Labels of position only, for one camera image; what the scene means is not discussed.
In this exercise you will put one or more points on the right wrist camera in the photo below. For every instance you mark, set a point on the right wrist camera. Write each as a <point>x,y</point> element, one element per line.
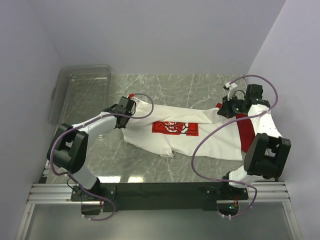
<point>231,87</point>

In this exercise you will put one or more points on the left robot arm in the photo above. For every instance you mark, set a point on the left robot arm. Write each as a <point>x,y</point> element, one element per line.
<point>70,143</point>

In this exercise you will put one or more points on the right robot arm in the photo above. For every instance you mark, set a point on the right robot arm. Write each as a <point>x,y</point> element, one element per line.
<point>266,151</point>

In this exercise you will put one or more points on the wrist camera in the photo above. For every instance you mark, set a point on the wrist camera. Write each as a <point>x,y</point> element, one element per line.
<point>127,105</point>
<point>231,87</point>

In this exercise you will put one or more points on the folded red t-shirt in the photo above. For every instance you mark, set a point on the folded red t-shirt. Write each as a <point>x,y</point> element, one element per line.
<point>240,135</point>

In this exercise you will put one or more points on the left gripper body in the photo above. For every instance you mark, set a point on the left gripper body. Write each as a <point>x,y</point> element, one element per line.
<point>124,126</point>

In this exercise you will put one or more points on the aluminium rail frame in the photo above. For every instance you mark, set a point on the aluminium rail frame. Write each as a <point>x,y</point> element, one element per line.
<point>50,213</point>

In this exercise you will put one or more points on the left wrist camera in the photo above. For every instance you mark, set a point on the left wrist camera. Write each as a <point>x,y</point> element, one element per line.
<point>127,105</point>

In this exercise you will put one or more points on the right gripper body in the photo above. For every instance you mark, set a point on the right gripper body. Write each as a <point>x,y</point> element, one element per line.
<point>233,107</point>

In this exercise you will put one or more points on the clear plastic bin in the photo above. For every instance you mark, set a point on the clear plastic bin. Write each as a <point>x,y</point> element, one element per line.
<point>81,92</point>

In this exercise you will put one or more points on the white Coca-Cola t-shirt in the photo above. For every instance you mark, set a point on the white Coca-Cola t-shirt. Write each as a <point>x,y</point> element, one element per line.
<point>166,130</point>

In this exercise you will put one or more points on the black mounting base bar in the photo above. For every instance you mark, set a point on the black mounting base bar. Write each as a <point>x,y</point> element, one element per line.
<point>171,195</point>

